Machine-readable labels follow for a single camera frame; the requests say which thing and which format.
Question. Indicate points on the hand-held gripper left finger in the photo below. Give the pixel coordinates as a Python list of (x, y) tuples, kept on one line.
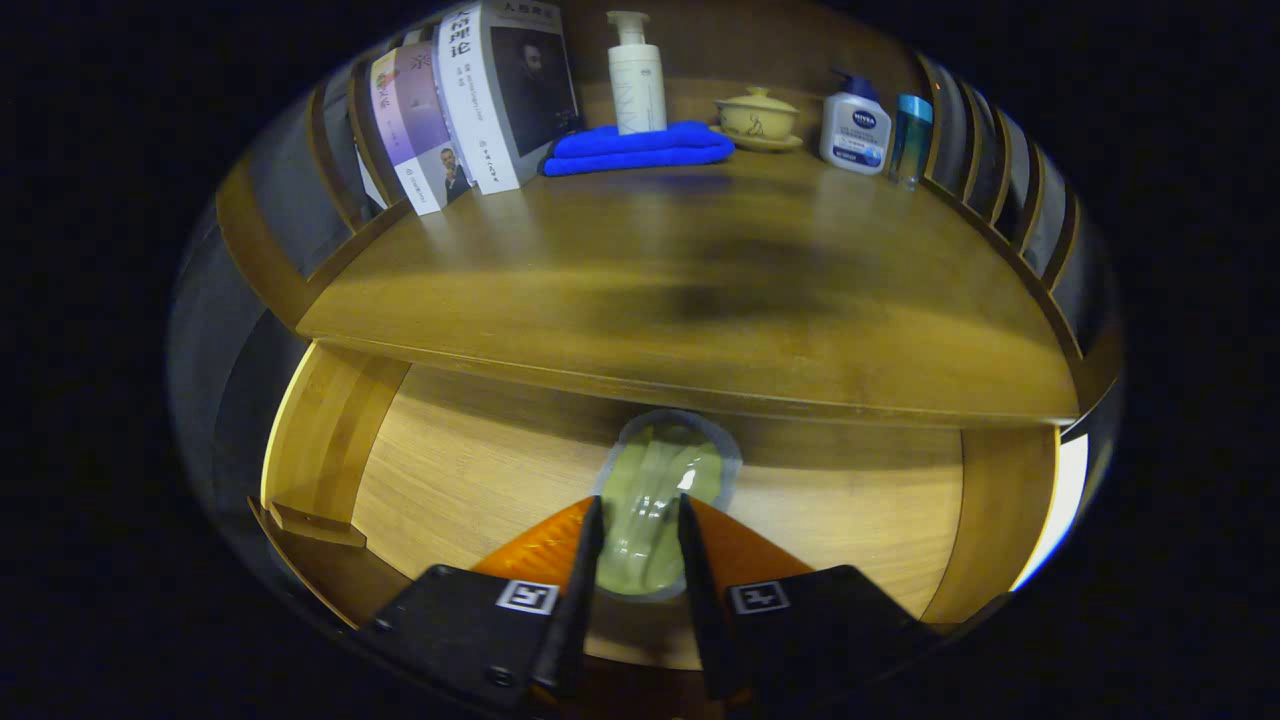
[(578, 630)]

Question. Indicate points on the blue folded cloth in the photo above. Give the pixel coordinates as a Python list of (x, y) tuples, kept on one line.
[(640, 148)]

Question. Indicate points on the purple book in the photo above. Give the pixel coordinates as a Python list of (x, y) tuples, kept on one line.
[(415, 130)]

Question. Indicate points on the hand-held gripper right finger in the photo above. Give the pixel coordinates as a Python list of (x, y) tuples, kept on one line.
[(705, 630)]

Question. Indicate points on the thick white book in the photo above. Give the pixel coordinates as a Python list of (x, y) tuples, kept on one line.
[(470, 110)]

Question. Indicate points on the white pump bottle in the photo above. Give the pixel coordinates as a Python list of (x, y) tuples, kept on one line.
[(638, 95)]

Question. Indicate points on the brown wooden cabinet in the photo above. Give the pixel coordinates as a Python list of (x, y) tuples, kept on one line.
[(750, 50)]

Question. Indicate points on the wooden countertop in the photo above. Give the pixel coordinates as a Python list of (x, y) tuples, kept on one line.
[(700, 300)]

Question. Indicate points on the wooden drawer with black knob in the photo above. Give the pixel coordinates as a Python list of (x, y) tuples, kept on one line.
[(480, 470)]

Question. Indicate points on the white bottle with blue cap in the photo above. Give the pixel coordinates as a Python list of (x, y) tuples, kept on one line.
[(855, 125)]

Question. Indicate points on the beige lidded tea bowl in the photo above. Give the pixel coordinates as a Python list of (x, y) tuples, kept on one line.
[(757, 120)]

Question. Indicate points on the slim teal bottle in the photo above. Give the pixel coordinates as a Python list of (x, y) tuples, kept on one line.
[(910, 140)]

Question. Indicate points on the green item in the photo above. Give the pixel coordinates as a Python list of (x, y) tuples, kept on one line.
[(650, 490)]

